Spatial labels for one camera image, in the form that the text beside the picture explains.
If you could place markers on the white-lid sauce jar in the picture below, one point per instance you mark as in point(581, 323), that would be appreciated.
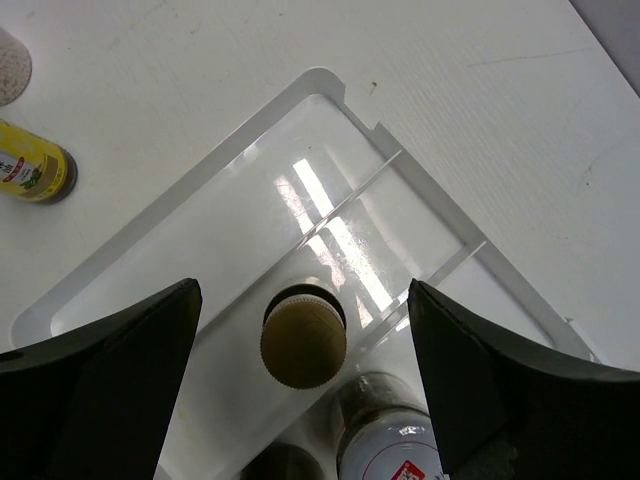
point(382, 431)
point(283, 461)

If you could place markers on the white divided organizer tray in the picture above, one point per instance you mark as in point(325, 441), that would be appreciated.
point(303, 191)

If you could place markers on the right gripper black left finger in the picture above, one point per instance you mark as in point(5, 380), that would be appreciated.
point(96, 402)

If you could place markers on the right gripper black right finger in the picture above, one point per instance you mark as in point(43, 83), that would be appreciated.
point(505, 407)

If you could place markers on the yellow bottle front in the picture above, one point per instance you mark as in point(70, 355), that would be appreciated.
point(303, 342)

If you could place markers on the yellow bottle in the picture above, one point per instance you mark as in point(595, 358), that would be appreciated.
point(303, 342)
point(34, 169)

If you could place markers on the silver-lid salt jar rear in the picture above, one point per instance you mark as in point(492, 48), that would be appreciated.
point(15, 67)

